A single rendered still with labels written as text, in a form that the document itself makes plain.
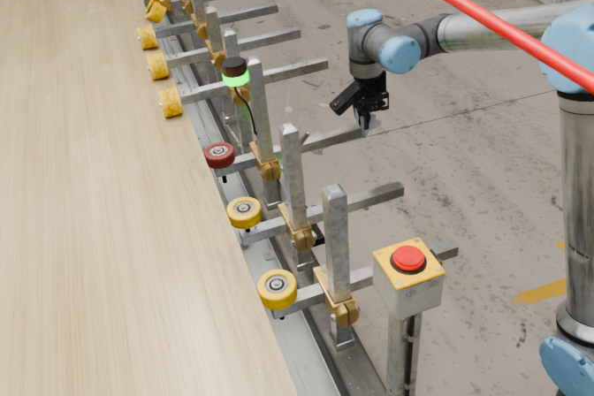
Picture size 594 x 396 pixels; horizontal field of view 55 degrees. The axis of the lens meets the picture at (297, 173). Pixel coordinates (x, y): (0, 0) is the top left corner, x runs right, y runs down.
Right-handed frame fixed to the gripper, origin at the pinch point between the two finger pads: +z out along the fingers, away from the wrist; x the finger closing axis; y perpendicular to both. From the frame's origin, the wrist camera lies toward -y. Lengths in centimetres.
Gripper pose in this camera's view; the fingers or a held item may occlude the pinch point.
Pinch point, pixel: (361, 134)
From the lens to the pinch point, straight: 166.6
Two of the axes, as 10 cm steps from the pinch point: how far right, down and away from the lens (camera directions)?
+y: 9.4, -2.9, 1.9
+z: 1.1, 7.7, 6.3
